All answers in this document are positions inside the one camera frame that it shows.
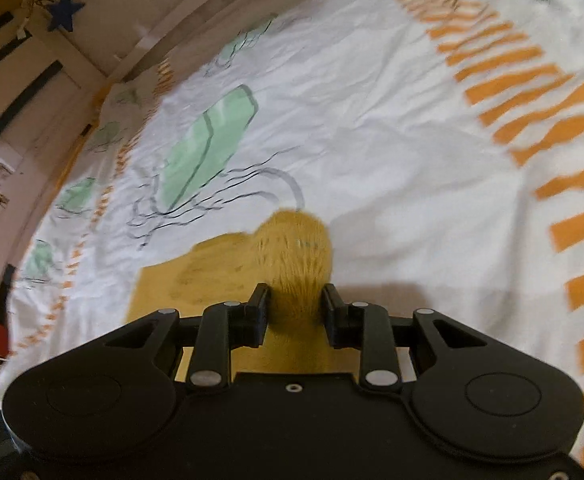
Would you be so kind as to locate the light wooden bed frame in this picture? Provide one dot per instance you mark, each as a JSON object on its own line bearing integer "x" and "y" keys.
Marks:
{"x": 182, "y": 5}

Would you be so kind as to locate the white printed bed cover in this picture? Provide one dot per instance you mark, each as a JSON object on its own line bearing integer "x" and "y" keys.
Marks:
{"x": 371, "y": 150}

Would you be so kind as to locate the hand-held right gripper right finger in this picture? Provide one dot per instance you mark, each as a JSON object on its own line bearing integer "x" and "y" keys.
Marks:
{"x": 329, "y": 317}

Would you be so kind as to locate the blue star wall decoration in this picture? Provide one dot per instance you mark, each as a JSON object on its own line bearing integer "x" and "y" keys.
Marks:
{"x": 64, "y": 10}

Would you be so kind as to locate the mustard yellow knit sweater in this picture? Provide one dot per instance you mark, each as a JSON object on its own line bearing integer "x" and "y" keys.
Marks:
{"x": 212, "y": 280}

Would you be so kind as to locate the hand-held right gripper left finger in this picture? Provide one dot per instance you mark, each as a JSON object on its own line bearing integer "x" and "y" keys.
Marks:
{"x": 263, "y": 317}

